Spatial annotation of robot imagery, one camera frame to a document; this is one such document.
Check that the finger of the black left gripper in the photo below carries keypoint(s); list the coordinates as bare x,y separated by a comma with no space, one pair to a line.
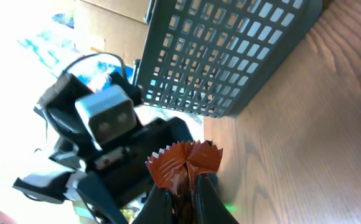
98,200
44,187

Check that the red chocolate bar wrapper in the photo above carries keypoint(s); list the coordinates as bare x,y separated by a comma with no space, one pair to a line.
176,167

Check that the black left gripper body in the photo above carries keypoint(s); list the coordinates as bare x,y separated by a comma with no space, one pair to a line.
121,163

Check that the grey plastic shopping basket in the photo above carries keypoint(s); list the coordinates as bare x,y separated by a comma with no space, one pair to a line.
211,57

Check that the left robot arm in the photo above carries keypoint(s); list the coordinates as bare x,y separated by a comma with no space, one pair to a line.
57,106

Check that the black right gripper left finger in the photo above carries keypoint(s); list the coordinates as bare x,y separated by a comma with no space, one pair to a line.
157,209

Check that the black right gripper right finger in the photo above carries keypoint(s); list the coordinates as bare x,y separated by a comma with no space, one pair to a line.
209,207

